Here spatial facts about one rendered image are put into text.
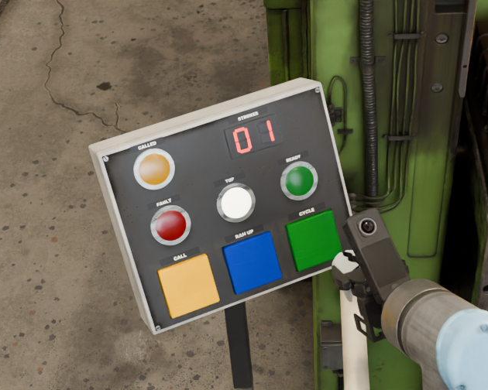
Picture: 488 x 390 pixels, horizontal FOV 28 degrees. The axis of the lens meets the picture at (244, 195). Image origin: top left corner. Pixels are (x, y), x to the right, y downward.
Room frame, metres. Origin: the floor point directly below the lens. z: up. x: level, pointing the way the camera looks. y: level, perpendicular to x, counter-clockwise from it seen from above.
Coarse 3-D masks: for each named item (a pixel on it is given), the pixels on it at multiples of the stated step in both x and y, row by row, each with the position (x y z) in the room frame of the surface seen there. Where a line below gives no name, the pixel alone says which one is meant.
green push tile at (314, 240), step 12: (312, 216) 0.98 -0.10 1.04; (324, 216) 0.98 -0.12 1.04; (288, 228) 0.96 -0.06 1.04; (300, 228) 0.97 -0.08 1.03; (312, 228) 0.97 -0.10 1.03; (324, 228) 0.97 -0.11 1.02; (336, 228) 0.98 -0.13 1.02; (288, 240) 0.96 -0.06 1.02; (300, 240) 0.96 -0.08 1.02; (312, 240) 0.96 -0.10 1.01; (324, 240) 0.96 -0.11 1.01; (336, 240) 0.96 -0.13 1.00; (300, 252) 0.95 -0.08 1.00; (312, 252) 0.95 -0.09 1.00; (324, 252) 0.95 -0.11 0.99; (336, 252) 0.95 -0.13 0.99; (300, 264) 0.94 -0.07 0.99; (312, 264) 0.94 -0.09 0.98
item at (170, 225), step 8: (160, 216) 0.95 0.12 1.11; (168, 216) 0.95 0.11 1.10; (176, 216) 0.95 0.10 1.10; (160, 224) 0.94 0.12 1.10; (168, 224) 0.94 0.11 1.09; (176, 224) 0.94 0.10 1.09; (184, 224) 0.94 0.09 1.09; (160, 232) 0.93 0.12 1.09; (168, 232) 0.93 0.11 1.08; (176, 232) 0.94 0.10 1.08; (168, 240) 0.93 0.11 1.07
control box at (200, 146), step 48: (288, 96) 1.07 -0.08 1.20; (96, 144) 1.04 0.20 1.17; (144, 144) 1.00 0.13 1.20; (192, 144) 1.01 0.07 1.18; (240, 144) 1.02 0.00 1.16; (288, 144) 1.04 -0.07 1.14; (144, 192) 0.96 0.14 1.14; (192, 192) 0.97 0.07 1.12; (288, 192) 1.00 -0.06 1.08; (336, 192) 1.01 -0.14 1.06; (144, 240) 0.93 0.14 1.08; (192, 240) 0.94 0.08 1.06; (240, 240) 0.95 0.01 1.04; (144, 288) 0.89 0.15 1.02
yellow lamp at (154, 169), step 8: (144, 160) 0.99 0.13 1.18; (152, 160) 0.99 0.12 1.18; (160, 160) 0.99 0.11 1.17; (144, 168) 0.98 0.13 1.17; (152, 168) 0.98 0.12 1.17; (160, 168) 0.98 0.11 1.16; (168, 168) 0.99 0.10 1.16; (144, 176) 0.97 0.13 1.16; (152, 176) 0.97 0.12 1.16; (160, 176) 0.98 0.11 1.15; (152, 184) 0.97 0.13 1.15
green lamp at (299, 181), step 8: (296, 168) 1.02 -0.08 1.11; (304, 168) 1.02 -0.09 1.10; (288, 176) 1.01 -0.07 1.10; (296, 176) 1.01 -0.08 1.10; (304, 176) 1.01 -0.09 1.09; (312, 176) 1.01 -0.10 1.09; (288, 184) 1.00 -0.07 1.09; (296, 184) 1.00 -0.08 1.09; (304, 184) 1.01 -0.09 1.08; (312, 184) 1.01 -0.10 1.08; (296, 192) 1.00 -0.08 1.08; (304, 192) 1.00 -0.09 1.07
